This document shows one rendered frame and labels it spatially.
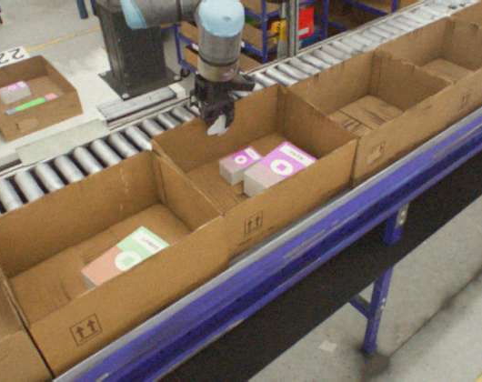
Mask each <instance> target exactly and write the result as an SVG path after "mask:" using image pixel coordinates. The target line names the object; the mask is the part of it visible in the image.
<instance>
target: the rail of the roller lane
mask: <svg viewBox="0 0 482 382"><path fill-rule="evenodd" d="M435 1H436V0H425V1H423V2H419V3H417V4H414V5H411V6H409V7H405V8H403V9H400V10H398V11H395V12H394V13H392V14H388V15H384V16H382V17H379V18H378V19H374V21H372V22H369V23H367V24H364V25H361V26H358V27H356V28H353V29H351V30H348V31H345V32H343V33H341V34H338V35H333V37H331V38H329V39H327V40H325V41H322V42H319V43H316V44H314V45H311V46H308V47H305V48H302V49H300V50H298V55H297V57H293V58H297V59H299V60H300V57H301V55H303V54H308V55H311V53H312V51H313V50H314V49H318V50H322V47H323V46H324V45H330V46H331V45H332V43H333V42H335V41H338V42H341V41H342V39H343V38H344V37H349V38H351V36H352V34H354V33H358V34H359V33H360V32H362V30H363V29H367V30H369V28H370V27H371V26H372V25H376V26H379V24H380V23H381V22H384V23H386V22H387V20H388V18H390V19H394V20H395V19H396V16H397V15H403V14H404V13H405V12H410V13H411V11H412V10H413V9H414V8H415V9H418V8H419V7H420V6H422V5H424V6H427V4H428V3H432V4H433V3H434V2H435ZM291 59H292V58H289V56H284V57H280V58H278V59H276V60H274V62H273V61H271V62H269V63H266V64H263V65H261V66H260V67H258V68H254V69H252V70H249V71H247V72H244V73H243V74H247V75H249V76H251V77H252V78H253V77H254V75H256V74H257V73H262V74H264V75H265V74H266V70H268V69H269V68H271V67H273V68H275V69H276V70H277V66H278V65H279V64H280V63H287V64H289V61H290V60H291ZM188 102H189V95H187V96H185V97H182V98H180V99H177V100H175V101H173V102H170V103H168V104H166V105H165V106H160V107H158V108H156V109H154V110H151V111H148V112H145V113H143V114H142V115H139V116H134V118H132V119H129V120H127V121H125V122H123V123H119V124H117V125H114V126H111V127H108V129H109V131H110V132H111V134H113V133H119V134H120V135H122V136H123V137H124V138H125V139H126V140H127V141H128V142H129V143H131V145H132V143H133V142H132V141H131V140H130V139H129V138H128V137H127V136H126V128H127V127H128V126H137V127H138V128H139V129H140V130H142V132H143V133H144V134H145V135H146V136H149V135H148V134H147V133H146V132H144V130H143V129H142V126H141V125H142V122H143V121H144V120H146V119H152V120H153V121H155V122H156V123H157V116H158V115H159V114H160V113H162V112H167V113H168V114H169V115H171V116H173V115H172V111H173V109H174V108H175V107H176V106H182V107H183V108H184V109H185V110H186V111H187V109H186V105H187V103H188ZM174 119H175V120H176V118H175V117H174ZM176 121H178V120H176ZM178 122H179V121H178ZM179 123H181V122H179ZM157 124H158V123H157ZM158 125H159V124H158ZM159 126H161V125H159ZM161 127H162V126H161ZM162 128H163V129H165V128H164V127H162ZM111 134H110V135H111ZM110 135H108V136H102V137H100V138H97V139H101V140H103V141H104V142H105V143H106V144H107V145H108V146H109V147H110V148H111V149H112V150H113V151H115V149H114V148H113V147H112V146H111V145H110V143H109V140H108V138H109V136H110ZM94 141H95V140H93V141H89V142H87V143H85V144H84V145H81V146H78V147H84V148H85V149H86V150H87V151H88V152H89V153H91V154H92V155H93V156H94V159H95V160H97V159H98V156H97V155H96V154H95V152H94V151H93V150H92V148H91V145H92V143H93V142H94ZM76 149H77V147H75V148H72V149H69V150H67V151H65V152H62V153H60V154H56V155H53V156H49V158H47V159H45V160H42V161H38V162H36V163H33V164H32V165H29V166H24V164H20V165H17V166H14V167H11V168H9V169H6V170H5V171H1V173H0V180H1V179H5V180H8V181H9V182H10V183H11V184H12V186H13V189H14V190H15V191H16V193H17V194H18V193H20V192H22V190H20V189H19V187H18V185H17V183H16V182H15V175H16V174H17V173H19V171H23V170H25V171H28V173H30V175H31V176H32V178H33V179H34V180H35V181H36V183H37V184H41V183H43V182H42V181H41V179H40V178H38V177H37V175H36V174H35V167H36V166H37V165H38V164H41V163H47V164H49V165H50V166H51V167H52V168H53V170H54V171H55V174H56V175H57V176H61V175H62V174H61V173H60V170H59V169H58V168H56V166H55V164H54V161H55V157H56V156H59V155H67V156H68V158H69V159H70V160H71V161H72V162H73V164H75V165H76V166H77V167H79V166H80V165H79V163H78V162H77V161H76V160H75V157H74V156H73V151H75V150H76Z"/></svg>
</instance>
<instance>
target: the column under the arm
mask: <svg viewBox="0 0 482 382"><path fill-rule="evenodd" d="M95 9H97V12H96V13H97V14H98V17H99V21H100V25H101V30H102V33H103V38H104V41H105V50H106V53H107V57H108V62H109V66H110V70H107V71H104V72H101V73H98V76H99V77H100V78H101V79H102V80H103V81H105V82H106V83H107V84H108V85H109V86H110V87H111V89H112V90H113V91H114V92H115V93H116V94H117V95H118V96H120V97H121V98H122V99H123V100H124V101H126V100H128V99H131V98H134V97H138V96H142V95H144V94H147V93H151V92H154V91H156V89H159V88H161V87H165V86H168V85H172V84H175V83H179V82H181V81H183V77H182V76H180V75H179V74H178V73H175V72H174V71H173V70H171V69H170V68H169V67H168V66H166V57H165V50H164V44H163V38H162V31H161V25H157V26H150V27H148V28H131V27H129V26H128V25H127V23H126V19H125V15H124V12H123V8H122V6H121V5H113V4H110V2H109V0H95Z"/></svg>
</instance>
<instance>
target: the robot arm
mask: <svg viewBox="0 0 482 382"><path fill-rule="evenodd" d="M120 3H121V6H122V8H123V12H124V15H125V19H126V23H127V25H128V26H129V27H131V28H148V27H150V26H157V25H170V24H177V23H185V22H192V20H196V26H197V28H198V33H199V36H198V60H197V69H198V72H199V74H196V75H195V89H192V90H189V107H193V106H195V107H196V108H197V109H198V112H199V113H200V117H201V119H202V120H203V121H205V122H206V124H209V123H211V122H214V121H215V123H214V124H213V125H212V126H211V127H210V128H209V129H208V131H207V133H208V134H209V135H213V134H217V135H218V136H221V135H223V134H224V133H225V132H226V130H227V129H228V128H229V127H230V126H231V125H232V124H233V122H234V120H235V110H236V109H235V99H234V97H233V95H232V94H231V92H232V90H236V91H250V92H252V90H253V89H254V87H256V82H254V81H253V78H252V77H251V76H249V75H247V74H238V73H237V68H238V59H239V51H240V43H241V35H242V34H243V27H244V24H245V15H244V13H245V12H244V7H243V5H242V4H240V2H239V1H238V0H120ZM192 96H194V97H195V98H196V101H195V102H192Z"/></svg>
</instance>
